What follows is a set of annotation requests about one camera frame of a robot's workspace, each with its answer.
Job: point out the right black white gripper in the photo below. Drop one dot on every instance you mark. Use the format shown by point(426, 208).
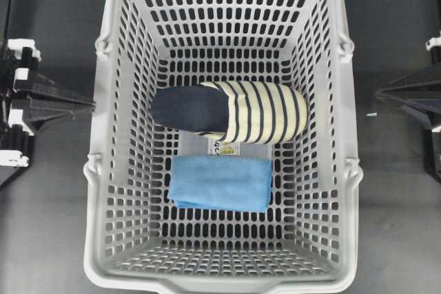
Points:
point(418, 95)

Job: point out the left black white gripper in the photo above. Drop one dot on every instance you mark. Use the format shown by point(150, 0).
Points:
point(18, 58)

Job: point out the grey plastic shopping basket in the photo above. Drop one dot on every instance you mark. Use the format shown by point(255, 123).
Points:
point(136, 238)

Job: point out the paper label in basket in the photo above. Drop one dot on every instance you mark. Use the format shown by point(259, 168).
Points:
point(218, 148)

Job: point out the folded blue cloth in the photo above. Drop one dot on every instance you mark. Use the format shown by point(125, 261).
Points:
point(226, 183)

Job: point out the striped navy cream slipper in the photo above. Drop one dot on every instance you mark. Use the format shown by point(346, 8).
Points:
point(233, 111)

